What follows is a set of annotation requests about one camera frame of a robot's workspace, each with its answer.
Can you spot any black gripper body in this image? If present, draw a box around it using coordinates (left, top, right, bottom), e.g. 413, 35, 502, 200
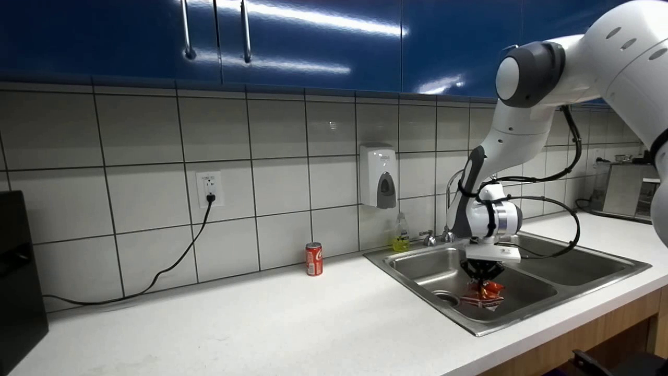
460, 257, 504, 278

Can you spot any stainless steel double sink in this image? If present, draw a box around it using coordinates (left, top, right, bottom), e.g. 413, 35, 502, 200
365, 228, 653, 338

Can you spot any red soda can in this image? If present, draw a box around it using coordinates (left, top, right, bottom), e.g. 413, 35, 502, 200
305, 241, 326, 278

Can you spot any blue cabinet door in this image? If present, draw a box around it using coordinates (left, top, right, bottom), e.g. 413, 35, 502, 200
216, 0, 406, 96
0, 0, 221, 90
400, 0, 628, 107

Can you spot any black chair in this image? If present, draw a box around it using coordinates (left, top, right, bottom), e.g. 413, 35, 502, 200
569, 347, 668, 376

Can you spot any silver cabinet handle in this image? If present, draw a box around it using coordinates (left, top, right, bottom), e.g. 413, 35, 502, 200
180, 0, 199, 62
240, 0, 254, 65

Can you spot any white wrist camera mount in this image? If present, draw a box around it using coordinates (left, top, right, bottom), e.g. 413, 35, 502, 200
464, 241, 523, 266

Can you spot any black power cord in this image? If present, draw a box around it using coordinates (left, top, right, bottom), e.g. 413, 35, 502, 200
41, 191, 219, 309

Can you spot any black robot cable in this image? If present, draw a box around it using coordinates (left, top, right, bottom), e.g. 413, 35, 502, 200
457, 102, 584, 259

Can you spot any white wall soap dispenser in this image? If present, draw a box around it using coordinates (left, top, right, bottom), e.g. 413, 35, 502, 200
357, 141, 400, 211

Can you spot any red snack bag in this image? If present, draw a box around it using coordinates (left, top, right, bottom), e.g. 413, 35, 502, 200
462, 278, 510, 314

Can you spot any silver coffee machine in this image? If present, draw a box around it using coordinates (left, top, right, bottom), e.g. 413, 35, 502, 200
599, 159, 661, 225

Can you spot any chrome gooseneck faucet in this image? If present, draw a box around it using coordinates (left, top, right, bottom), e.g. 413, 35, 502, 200
417, 165, 469, 249

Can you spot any white wall power outlet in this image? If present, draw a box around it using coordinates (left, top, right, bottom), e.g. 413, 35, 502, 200
195, 168, 227, 208

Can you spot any black countertop appliance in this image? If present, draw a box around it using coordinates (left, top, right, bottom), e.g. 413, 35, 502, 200
0, 188, 51, 376

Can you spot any green sponge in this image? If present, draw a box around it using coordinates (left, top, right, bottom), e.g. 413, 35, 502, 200
385, 231, 417, 254

